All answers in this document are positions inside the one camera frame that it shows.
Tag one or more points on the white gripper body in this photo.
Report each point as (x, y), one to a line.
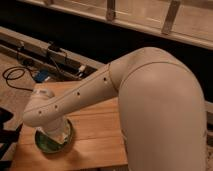
(58, 130)

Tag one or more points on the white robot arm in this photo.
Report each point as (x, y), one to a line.
(161, 106)

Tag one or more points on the green ceramic bowl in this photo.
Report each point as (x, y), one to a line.
(48, 145)

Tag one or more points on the wooden board table top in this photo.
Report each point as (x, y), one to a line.
(97, 143)

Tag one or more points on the blue box on floor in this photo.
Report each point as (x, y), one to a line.
(41, 76)

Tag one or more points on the white plug connector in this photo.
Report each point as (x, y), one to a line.
(81, 69)

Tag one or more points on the black clamp on rail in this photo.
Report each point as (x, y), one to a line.
(54, 48)

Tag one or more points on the metal rail beam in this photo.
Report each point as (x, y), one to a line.
(104, 49)

